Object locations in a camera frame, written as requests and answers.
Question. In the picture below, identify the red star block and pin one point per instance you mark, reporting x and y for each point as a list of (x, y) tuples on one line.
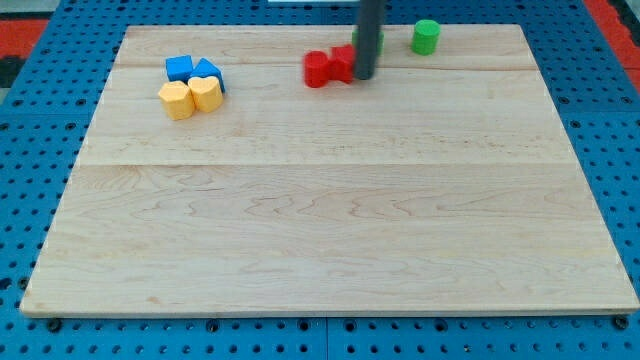
[(342, 63)]

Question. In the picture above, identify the red cylinder block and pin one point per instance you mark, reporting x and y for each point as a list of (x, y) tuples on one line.
[(316, 69)]

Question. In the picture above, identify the light wooden board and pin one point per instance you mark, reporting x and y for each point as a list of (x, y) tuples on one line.
[(444, 186)]

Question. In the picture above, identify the yellow heart block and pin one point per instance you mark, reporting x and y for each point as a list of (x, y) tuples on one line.
[(206, 92)]

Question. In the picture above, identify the green block behind rod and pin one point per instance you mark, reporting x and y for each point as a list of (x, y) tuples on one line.
[(355, 37)]

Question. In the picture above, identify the yellow hexagon block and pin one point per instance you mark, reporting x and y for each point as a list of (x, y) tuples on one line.
[(177, 100)]

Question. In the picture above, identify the blue triangle block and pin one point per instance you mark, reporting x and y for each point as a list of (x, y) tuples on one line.
[(206, 68)]

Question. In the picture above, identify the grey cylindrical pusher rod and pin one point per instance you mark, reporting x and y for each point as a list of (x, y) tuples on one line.
[(369, 23)]

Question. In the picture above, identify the blue cube block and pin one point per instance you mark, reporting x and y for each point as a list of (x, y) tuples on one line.
[(179, 68)]

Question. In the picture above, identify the green cylinder block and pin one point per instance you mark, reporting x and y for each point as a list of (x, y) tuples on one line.
[(425, 37)]

